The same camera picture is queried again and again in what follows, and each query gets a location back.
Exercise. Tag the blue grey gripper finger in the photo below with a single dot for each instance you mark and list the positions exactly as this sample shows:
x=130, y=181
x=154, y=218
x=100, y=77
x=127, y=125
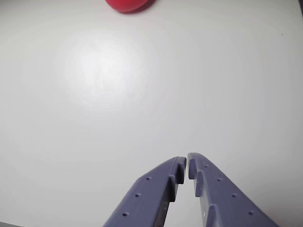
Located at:
x=146, y=196
x=225, y=201

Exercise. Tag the red ball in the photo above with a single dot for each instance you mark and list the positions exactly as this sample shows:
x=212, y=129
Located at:
x=127, y=4

